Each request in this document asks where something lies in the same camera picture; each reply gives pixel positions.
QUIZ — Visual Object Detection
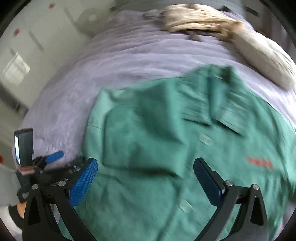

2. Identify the cream satin pillow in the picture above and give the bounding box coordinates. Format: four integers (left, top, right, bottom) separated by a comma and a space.
233, 29, 295, 90

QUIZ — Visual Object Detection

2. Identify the white wardrobe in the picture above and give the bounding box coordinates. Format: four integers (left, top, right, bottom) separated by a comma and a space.
1, 1, 115, 119

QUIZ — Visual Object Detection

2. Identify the lavender plush bedspread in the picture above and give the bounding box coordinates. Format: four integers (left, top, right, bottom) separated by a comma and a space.
20, 10, 295, 165

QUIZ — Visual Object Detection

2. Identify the beige crumpled blanket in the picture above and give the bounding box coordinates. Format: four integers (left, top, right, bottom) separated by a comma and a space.
144, 4, 244, 41

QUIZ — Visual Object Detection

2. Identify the white electric fan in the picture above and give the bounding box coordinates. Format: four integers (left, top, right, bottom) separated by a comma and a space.
75, 8, 101, 38

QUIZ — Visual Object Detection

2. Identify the green work shirt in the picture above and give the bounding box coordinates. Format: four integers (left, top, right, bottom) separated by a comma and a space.
76, 65, 295, 240

